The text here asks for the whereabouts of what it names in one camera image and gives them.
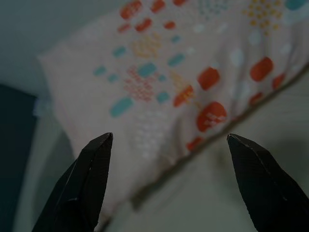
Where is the pink pillow with coloured dots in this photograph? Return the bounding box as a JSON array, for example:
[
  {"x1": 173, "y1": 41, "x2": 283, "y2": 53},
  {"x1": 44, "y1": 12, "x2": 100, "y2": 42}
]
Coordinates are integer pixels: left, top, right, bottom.
[{"x1": 36, "y1": 0, "x2": 309, "y2": 223}]

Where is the white bed sheet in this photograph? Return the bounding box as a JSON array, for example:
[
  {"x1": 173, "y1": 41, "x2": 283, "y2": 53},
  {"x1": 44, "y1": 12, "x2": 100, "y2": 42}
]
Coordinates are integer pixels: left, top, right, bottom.
[{"x1": 19, "y1": 70, "x2": 309, "y2": 232}]

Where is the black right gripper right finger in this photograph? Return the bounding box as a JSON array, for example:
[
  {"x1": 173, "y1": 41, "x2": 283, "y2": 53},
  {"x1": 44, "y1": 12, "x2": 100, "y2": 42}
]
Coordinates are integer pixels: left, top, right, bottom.
[{"x1": 226, "y1": 133, "x2": 309, "y2": 232}]

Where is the dark blue furniture panel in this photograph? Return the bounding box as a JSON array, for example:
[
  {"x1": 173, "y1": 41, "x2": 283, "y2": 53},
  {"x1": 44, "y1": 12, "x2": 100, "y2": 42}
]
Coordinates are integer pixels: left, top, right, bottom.
[{"x1": 0, "y1": 83, "x2": 39, "y2": 232}]

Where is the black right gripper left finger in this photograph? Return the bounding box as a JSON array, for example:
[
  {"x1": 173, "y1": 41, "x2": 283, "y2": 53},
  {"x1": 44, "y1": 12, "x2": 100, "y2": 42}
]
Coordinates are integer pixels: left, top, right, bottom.
[{"x1": 31, "y1": 131, "x2": 113, "y2": 232}]

